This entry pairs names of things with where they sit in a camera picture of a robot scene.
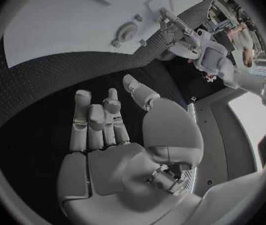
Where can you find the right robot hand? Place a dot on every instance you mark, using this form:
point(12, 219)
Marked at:
point(114, 172)

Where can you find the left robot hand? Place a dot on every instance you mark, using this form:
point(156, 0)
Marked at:
point(170, 25)

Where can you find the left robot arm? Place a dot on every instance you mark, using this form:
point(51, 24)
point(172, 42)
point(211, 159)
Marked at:
point(213, 60)

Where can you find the white task board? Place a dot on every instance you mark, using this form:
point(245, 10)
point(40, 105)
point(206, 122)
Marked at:
point(65, 30)

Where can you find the grey peg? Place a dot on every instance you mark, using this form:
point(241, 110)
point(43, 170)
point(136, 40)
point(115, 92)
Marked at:
point(116, 43)
point(138, 17)
point(143, 42)

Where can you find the grey gear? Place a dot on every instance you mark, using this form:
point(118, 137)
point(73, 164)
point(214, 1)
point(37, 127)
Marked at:
point(127, 31)

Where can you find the cluttered workshop desk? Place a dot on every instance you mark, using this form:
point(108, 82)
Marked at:
point(224, 16)

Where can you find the person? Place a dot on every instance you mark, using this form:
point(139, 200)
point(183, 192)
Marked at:
point(243, 39)

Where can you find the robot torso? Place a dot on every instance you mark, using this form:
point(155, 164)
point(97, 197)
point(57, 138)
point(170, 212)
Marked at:
point(219, 135)

